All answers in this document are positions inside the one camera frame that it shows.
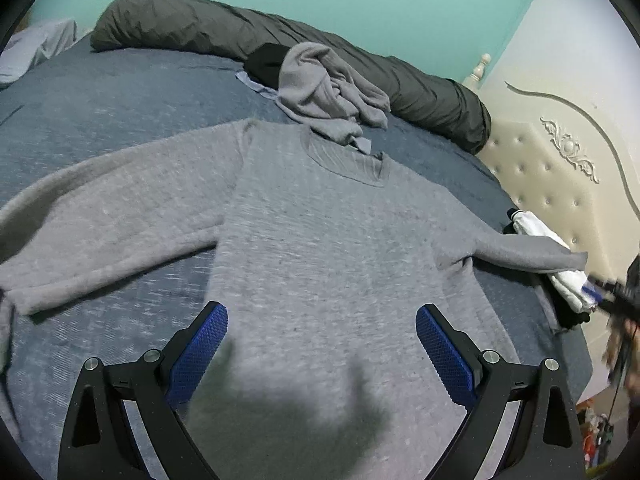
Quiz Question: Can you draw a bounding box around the cream bedpost finial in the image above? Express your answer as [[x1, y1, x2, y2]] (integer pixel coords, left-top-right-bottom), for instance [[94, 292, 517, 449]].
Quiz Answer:
[[462, 52, 493, 91]]

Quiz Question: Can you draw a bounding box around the crumpled grey garment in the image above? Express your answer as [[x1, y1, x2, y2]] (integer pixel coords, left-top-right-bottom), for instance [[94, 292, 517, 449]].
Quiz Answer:
[[276, 42, 392, 148]]

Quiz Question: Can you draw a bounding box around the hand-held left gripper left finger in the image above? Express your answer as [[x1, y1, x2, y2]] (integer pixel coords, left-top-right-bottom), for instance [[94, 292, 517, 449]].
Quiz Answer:
[[57, 301, 229, 480]]

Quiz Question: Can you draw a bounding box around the grey knit sweater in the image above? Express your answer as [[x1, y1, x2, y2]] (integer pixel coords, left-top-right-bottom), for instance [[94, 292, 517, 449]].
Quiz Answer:
[[0, 118, 589, 480]]

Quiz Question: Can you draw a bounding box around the light grey blanket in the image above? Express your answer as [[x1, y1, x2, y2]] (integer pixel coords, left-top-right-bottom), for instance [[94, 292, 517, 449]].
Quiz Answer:
[[0, 17, 81, 86]]

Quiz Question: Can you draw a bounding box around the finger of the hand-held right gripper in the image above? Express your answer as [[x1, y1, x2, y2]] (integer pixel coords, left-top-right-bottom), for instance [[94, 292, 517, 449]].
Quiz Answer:
[[581, 279, 609, 307]]

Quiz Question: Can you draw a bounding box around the white folded garment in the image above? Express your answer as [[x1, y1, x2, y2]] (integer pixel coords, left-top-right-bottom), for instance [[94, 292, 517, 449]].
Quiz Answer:
[[507, 210, 593, 313]]

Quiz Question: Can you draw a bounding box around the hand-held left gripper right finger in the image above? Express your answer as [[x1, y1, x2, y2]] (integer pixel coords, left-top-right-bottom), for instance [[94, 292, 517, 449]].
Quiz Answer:
[[415, 303, 587, 480]]

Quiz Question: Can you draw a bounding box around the dark grey rolled duvet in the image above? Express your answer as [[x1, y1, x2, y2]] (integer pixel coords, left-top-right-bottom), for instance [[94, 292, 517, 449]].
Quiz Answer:
[[90, 0, 493, 156]]

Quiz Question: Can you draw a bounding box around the colourful floor clutter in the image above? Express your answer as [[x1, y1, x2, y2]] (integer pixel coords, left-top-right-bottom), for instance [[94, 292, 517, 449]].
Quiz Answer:
[[575, 397, 621, 476]]

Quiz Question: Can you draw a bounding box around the black folded garment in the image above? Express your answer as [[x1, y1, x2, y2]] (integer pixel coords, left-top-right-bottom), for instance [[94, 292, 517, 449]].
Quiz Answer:
[[550, 305, 591, 331]]

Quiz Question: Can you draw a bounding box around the black crumpled garment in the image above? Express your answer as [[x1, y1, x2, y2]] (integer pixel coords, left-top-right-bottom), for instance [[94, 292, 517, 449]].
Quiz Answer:
[[242, 43, 293, 88]]

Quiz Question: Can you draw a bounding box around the light blue garment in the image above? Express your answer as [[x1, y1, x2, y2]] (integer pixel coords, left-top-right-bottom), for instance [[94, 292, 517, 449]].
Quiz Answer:
[[235, 70, 281, 101]]

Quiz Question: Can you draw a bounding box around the cream tufted headboard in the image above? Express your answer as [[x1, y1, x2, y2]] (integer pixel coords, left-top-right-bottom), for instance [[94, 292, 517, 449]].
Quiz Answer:
[[470, 77, 640, 341]]

